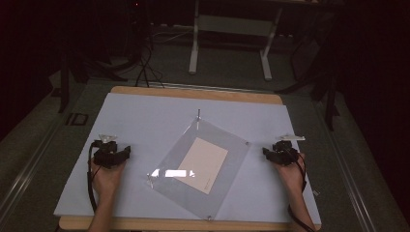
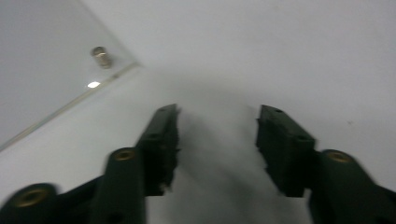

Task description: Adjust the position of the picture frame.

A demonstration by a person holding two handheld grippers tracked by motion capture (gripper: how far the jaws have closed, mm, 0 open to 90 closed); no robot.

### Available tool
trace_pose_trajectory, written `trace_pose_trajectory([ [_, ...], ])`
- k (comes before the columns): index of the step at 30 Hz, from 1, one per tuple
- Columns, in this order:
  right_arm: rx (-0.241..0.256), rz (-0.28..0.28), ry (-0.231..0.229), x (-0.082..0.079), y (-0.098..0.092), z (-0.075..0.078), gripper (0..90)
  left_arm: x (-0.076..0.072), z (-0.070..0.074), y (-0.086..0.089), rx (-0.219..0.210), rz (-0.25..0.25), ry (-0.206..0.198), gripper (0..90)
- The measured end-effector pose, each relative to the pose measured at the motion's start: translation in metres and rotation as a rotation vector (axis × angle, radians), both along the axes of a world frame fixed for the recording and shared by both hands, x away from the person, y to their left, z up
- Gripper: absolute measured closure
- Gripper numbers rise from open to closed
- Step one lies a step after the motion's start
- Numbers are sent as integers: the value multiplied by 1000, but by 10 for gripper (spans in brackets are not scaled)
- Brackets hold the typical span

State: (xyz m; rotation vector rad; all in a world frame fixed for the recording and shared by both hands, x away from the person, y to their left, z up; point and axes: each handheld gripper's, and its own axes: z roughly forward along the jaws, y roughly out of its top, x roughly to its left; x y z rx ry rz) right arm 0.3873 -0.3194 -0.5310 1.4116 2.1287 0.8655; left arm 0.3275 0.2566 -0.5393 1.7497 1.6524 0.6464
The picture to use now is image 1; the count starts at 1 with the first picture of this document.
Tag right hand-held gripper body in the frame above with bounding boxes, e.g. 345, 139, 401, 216
271, 134, 307, 167

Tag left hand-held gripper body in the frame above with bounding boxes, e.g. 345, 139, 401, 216
91, 133, 128, 169

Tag photo card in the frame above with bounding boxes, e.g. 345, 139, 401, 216
175, 136, 229, 195

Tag clear acrylic photo frame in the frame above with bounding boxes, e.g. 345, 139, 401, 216
146, 108, 252, 222

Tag person's left hand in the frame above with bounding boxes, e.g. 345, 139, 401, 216
90, 157, 129, 198

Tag person's right hand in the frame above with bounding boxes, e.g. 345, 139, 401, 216
273, 152, 308, 198

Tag white foam board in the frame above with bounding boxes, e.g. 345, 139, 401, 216
52, 92, 323, 226

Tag wooden table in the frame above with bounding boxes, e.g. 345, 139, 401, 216
58, 85, 323, 232

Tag left hand-held gripper black cable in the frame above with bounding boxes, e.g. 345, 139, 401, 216
86, 140, 102, 215

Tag metal floor rail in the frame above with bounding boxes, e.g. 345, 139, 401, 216
312, 101, 378, 232
141, 81, 276, 95
0, 120, 64, 223

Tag black floor cables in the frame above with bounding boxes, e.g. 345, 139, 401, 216
129, 18, 166, 89

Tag white metal desk frame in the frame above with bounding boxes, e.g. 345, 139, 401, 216
188, 0, 284, 82

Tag white floor cable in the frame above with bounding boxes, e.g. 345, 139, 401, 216
150, 29, 195, 45

